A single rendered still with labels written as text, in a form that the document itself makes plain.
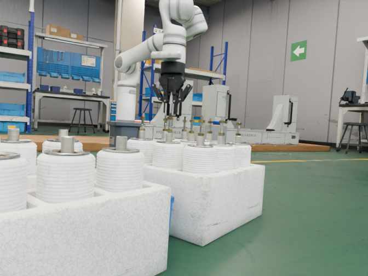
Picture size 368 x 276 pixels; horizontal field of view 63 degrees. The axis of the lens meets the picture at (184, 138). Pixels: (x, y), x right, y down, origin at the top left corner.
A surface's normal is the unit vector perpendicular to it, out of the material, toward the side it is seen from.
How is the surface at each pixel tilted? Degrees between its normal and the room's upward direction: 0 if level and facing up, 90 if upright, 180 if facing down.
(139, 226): 90
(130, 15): 90
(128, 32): 90
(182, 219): 90
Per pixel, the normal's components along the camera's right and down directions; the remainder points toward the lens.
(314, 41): -0.86, -0.02
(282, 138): 0.51, 0.07
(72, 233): 0.77, 0.07
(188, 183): -0.60, 0.00
